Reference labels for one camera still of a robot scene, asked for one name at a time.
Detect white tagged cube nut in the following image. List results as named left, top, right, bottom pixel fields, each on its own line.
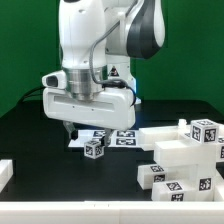
left=84, top=140, right=104, bottom=159

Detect white tagged cube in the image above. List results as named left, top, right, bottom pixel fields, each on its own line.
left=190, top=119, right=219, bottom=144

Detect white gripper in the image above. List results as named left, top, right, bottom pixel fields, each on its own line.
left=43, top=88, right=135, bottom=146

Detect white marker sheet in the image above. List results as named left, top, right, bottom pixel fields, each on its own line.
left=68, top=129, right=139, bottom=148

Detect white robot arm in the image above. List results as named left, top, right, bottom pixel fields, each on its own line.
left=42, top=0, right=165, bottom=146

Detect white front rail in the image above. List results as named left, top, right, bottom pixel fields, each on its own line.
left=0, top=202, right=224, bottom=224

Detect white chair back frame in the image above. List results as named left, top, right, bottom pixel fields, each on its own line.
left=138, top=119, right=224, bottom=167

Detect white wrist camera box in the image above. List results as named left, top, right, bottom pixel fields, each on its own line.
left=42, top=70, right=67, bottom=89

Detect black cables on table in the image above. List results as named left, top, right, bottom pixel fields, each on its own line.
left=20, top=87, right=46, bottom=103

